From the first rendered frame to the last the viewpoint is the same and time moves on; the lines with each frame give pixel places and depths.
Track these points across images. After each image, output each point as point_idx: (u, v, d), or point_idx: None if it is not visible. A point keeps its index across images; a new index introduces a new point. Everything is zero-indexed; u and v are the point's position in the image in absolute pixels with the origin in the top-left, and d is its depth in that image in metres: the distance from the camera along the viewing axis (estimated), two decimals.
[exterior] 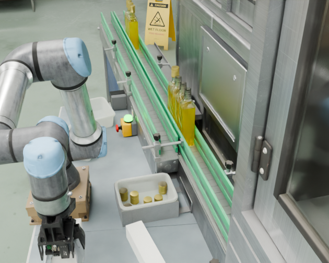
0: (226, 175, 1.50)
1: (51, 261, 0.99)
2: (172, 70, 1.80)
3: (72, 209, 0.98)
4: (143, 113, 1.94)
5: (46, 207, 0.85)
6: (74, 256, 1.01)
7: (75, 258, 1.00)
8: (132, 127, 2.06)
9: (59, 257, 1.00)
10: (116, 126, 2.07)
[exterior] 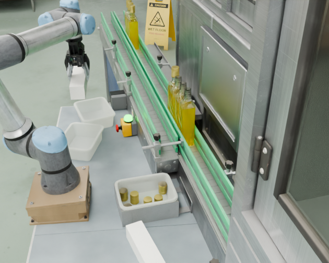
0: (226, 175, 1.50)
1: (71, 76, 1.84)
2: (172, 70, 1.80)
3: (83, 47, 1.83)
4: (143, 113, 1.94)
5: None
6: (84, 75, 1.86)
7: (84, 75, 1.85)
8: (132, 127, 2.06)
9: (75, 75, 1.85)
10: (116, 126, 2.07)
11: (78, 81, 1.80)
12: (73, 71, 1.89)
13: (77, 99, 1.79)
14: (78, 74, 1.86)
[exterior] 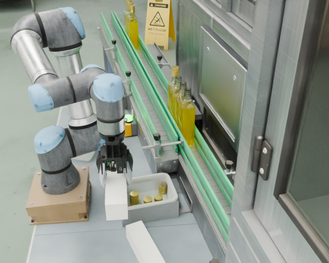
0: (226, 175, 1.50)
1: (105, 181, 1.24)
2: (172, 70, 1.80)
3: (123, 139, 1.23)
4: (143, 113, 1.94)
5: (109, 128, 1.10)
6: (124, 178, 1.25)
7: (124, 178, 1.25)
8: (132, 127, 2.06)
9: (112, 178, 1.25)
10: None
11: (116, 191, 1.20)
12: None
13: (115, 219, 1.19)
14: (114, 176, 1.26)
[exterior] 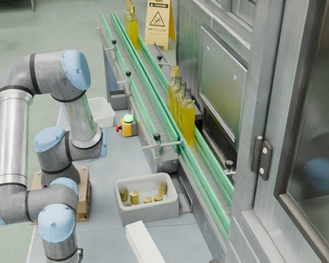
0: (226, 175, 1.50)
1: None
2: (172, 70, 1.80)
3: (80, 261, 1.08)
4: (143, 113, 1.94)
5: None
6: None
7: None
8: (132, 127, 2.06)
9: None
10: (116, 126, 2.07)
11: None
12: None
13: None
14: None
